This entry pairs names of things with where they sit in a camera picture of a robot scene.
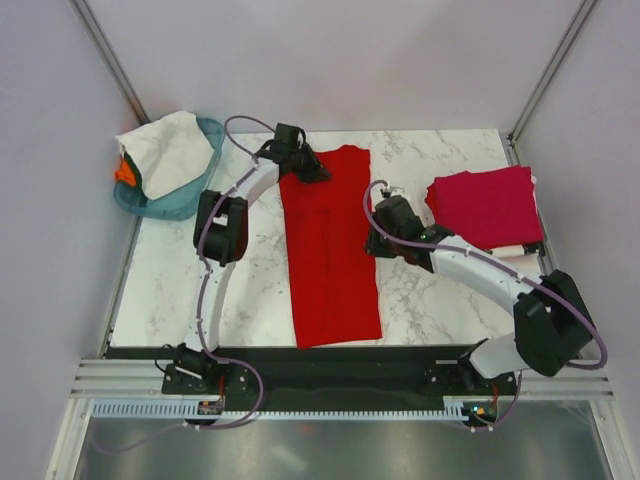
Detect red t-shirt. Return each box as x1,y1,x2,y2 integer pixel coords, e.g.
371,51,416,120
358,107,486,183
424,182,438,220
280,145,382,349

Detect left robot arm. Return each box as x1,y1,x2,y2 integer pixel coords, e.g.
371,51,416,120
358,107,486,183
162,128,331,395

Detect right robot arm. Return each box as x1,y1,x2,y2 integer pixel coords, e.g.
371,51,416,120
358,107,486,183
366,216,609,394

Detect folded red t-shirt in stack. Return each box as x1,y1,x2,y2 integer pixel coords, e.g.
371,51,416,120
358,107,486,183
424,182,438,220

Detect folded magenta t-shirt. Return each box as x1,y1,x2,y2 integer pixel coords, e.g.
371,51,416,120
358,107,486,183
434,166,543,250

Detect teal plastic basket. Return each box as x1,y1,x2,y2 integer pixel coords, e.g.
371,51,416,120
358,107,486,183
113,117,225,221

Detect white t-shirt in basket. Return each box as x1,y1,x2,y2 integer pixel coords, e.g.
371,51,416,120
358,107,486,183
116,111,213,200

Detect dark green garment in basket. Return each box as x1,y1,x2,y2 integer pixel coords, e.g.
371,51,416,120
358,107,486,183
123,152,143,190

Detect orange garment in basket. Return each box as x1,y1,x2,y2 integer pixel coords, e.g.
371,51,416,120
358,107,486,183
114,157,137,187

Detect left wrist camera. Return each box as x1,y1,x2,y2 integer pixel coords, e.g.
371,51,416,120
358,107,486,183
273,123,306,150

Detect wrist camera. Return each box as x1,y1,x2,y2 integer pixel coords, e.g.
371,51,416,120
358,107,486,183
273,123,306,150
375,193,423,240

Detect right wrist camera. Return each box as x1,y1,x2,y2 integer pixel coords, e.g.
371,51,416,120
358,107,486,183
375,193,423,240

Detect right aluminium frame post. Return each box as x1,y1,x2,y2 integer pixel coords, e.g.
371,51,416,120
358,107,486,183
505,0,600,148

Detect aluminium frame post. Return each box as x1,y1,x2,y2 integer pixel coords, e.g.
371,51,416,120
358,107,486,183
505,0,600,148
69,0,149,125

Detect white slotted cable duct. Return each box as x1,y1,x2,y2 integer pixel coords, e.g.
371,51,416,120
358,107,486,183
91,399,469,421

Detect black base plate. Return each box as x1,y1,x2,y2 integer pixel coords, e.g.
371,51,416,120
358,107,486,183
160,344,521,414

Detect left aluminium frame post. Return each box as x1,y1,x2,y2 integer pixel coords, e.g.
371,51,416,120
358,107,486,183
69,0,149,125

